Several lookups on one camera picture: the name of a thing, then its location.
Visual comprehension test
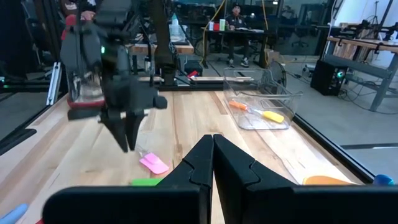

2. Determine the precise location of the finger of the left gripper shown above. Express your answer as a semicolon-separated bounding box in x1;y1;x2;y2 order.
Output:
101;110;129;153
125;110;146;151

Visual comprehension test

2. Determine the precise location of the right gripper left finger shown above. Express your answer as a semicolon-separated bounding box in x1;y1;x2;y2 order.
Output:
157;133;215;224

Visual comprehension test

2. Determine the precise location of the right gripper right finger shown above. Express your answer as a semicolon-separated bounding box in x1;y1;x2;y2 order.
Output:
213;133;297;224

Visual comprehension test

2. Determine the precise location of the orange silicone spatula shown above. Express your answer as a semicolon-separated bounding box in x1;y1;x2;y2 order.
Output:
228;100;265;115

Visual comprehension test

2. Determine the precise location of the yellow silicone spatula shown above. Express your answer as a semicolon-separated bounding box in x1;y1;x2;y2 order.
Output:
248;107;285;124

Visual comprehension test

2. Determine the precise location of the pink silicone spatula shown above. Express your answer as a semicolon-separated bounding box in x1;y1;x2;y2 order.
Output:
135;136;170;175

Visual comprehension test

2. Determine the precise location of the green silicone spatula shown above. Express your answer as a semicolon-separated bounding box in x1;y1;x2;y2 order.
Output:
130;177;164;187

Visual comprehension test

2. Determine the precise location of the wooden workbench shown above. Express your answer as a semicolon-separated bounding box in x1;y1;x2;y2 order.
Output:
129;42;195;56

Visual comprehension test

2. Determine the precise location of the clear plastic container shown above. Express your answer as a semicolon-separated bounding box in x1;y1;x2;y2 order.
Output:
169;14;188;44

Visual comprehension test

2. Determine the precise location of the clear plastic bin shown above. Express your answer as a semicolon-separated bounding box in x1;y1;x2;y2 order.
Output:
222;67;304;131

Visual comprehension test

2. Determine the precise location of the yellow plastic bin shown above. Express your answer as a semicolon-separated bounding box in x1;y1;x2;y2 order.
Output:
303;175;354;187

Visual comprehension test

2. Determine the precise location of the black floor fan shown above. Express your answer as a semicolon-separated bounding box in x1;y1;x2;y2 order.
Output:
269;60;287;88

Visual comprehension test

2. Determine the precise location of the person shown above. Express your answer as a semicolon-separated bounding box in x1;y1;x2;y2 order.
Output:
225;2;251;68
58;0;97;22

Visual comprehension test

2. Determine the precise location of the black computer tower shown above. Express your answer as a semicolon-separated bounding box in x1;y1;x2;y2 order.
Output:
310;59;348;96

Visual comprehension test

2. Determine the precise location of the black desk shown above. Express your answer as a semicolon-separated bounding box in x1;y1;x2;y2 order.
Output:
203;27;271;68

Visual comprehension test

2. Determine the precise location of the blue silicone spoon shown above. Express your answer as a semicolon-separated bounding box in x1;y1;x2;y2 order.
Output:
0;203;29;224

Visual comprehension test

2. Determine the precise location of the blue rounded object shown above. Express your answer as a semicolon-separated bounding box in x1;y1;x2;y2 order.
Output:
373;174;396;187

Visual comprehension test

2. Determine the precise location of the grey framed workbench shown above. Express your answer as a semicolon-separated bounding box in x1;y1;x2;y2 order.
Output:
323;35;398;112

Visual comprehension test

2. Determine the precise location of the aluminium bracket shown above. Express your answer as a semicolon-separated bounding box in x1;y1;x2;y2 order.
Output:
45;61;63;106

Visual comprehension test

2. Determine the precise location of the yellow cable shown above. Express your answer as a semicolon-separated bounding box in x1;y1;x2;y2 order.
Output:
201;0;226;65

